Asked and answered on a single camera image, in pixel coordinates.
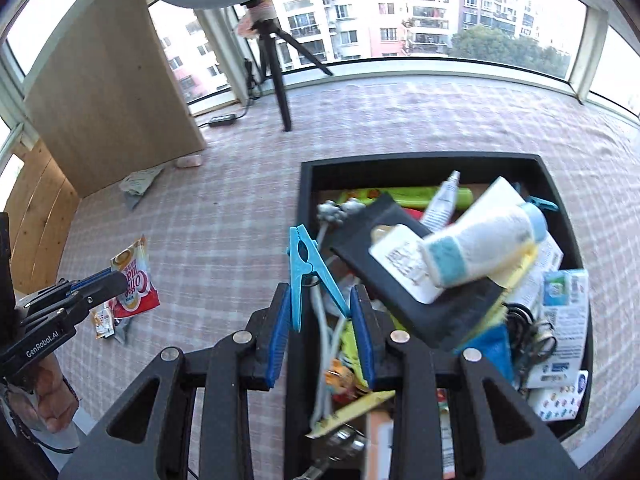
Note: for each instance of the crumpled grey paper packet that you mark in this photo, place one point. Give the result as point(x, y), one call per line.
point(142, 180)

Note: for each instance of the light wooden board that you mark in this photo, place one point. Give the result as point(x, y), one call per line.
point(110, 100)

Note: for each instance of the metal scissors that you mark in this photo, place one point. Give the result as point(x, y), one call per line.
point(535, 340)

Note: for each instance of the yellow flat packet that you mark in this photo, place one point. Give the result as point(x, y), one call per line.
point(350, 410)

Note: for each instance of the silver roller massager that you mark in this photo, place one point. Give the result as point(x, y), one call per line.
point(332, 212)

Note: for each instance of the red white coffee sachet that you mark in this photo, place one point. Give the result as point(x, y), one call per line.
point(135, 280)

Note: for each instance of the pink crumpled wrap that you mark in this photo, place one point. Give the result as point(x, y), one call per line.
point(257, 15)

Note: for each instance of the white tube blue cap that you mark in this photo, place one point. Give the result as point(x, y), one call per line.
point(480, 245)

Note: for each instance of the black wet wipes packet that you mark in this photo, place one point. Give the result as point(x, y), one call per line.
point(360, 245)

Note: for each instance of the yellow-green packet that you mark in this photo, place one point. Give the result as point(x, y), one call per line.
point(400, 196)

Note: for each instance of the pink plaid desktop cloth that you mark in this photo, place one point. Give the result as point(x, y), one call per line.
point(225, 210)

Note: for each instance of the grey black sachet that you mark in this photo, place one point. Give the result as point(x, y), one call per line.
point(122, 332)

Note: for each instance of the pine wood panel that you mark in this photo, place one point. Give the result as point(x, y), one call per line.
point(35, 220)

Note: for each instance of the blue clothespin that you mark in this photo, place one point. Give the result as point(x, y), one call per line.
point(540, 202)
point(302, 260)

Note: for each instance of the grey white tube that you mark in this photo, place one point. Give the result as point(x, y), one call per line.
point(442, 202)

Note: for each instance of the person's left hand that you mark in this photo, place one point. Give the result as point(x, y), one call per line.
point(50, 400)

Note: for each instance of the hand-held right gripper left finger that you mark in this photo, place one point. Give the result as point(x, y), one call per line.
point(280, 335)

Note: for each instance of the small pink bottle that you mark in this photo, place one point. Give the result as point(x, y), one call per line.
point(189, 161)

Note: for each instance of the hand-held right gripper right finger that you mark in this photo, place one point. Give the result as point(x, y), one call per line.
point(362, 335)

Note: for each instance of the white printed leaflet carton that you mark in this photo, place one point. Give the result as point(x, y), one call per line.
point(567, 325)

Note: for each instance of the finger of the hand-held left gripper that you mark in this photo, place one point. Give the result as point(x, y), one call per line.
point(95, 277)
point(112, 285)

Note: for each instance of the black storage tray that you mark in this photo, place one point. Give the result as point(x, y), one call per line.
point(306, 195)

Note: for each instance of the small red white sachet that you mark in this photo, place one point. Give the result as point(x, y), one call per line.
point(104, 324)

